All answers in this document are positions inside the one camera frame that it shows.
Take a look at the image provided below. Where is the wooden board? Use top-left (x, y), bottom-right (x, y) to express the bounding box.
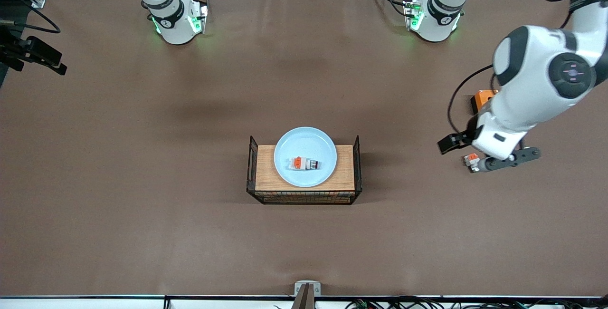
top-left (255, 145), bottom-right (356, 192)

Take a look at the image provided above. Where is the brown table cover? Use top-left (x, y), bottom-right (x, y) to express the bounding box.
top-left (0, 0), bottom-right (608, 298)

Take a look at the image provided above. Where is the light blue round plate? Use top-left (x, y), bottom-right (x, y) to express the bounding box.
top-left (274, 127), bottom-right (338, 188)

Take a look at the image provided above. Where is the brown post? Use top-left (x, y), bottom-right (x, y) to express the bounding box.
top-left (291, 284), bottom-right (315, 309)

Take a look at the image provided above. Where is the grey metal bracket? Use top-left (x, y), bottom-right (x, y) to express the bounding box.
top-left (294, 280), bottom-right (322, 297)

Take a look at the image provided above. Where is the black cable bundle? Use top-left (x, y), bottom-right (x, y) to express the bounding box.
top-left (273, 296), bottom-right (608, 309)

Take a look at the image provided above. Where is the black wire mesh basket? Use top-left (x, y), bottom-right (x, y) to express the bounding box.
top-left (246, 135), bottom-right (363, 205)

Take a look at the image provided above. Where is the orange button enclosure box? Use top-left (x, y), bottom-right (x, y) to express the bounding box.
top-left (471, 89), bottom-right (499, 116)

